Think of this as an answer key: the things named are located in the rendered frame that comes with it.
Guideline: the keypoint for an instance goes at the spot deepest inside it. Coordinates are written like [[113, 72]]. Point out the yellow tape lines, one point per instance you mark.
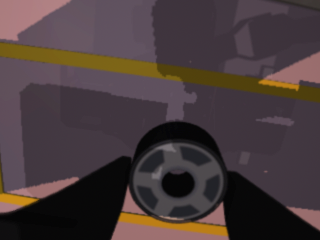
[[156, 70]]

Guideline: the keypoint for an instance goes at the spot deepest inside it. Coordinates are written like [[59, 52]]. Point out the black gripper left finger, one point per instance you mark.
[[88, 209]]

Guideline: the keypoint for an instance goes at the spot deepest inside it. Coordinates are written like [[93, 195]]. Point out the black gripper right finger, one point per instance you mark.
[[251, 214]]

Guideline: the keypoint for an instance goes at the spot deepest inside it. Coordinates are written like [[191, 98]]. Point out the black tyre with grey rim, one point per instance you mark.
[[173, 198]]

